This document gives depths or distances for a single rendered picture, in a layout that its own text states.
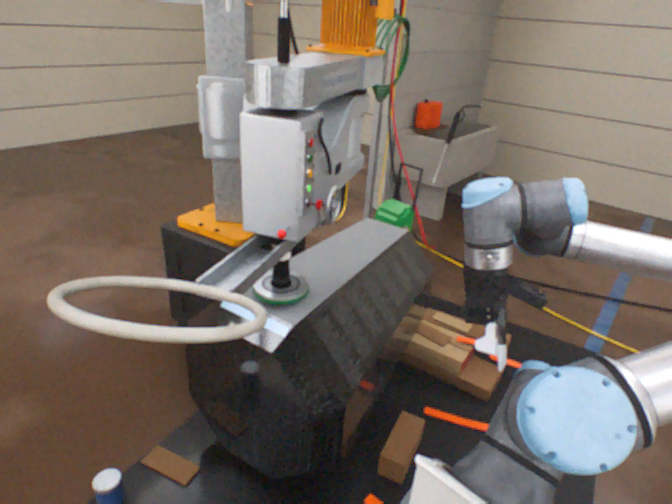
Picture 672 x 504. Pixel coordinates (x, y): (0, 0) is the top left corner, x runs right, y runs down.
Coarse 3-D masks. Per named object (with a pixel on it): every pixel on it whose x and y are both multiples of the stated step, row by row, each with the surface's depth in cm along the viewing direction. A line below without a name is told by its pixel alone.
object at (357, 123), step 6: (360, 114) 213; (354, 120) 208; (360, 120) 211; (354, 126) 209; (360, 126) 213; (354, 132) 211; (360, 132) 215; (354, 138) 212; (360, 138) 217; (354, 144) 214; (354, 150) 215; (354, 156) 218
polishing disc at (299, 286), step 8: (264, 280) 183; (296, 280) 185; (304, 280) 185; (256, 288) 178; (264, 288) 178; (272, 288) 178; (288, 288) 179; (296, 288) 180; (304, 288) 180; (264, 296) 174; (272, 296) 173; (280, 296) 174; (288, 296) 174; (296, 296) 175
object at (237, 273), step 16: (320, 224) 187; (256, 240) 165; (288, 240) 164; (240, 256) 155; (256, 256) 160; (272, 256) 153; (208, 272) 138; (224, 272) 147; (240, 272) 149; (256, 272) 143; (224, 288) 139; (240, 288) 135
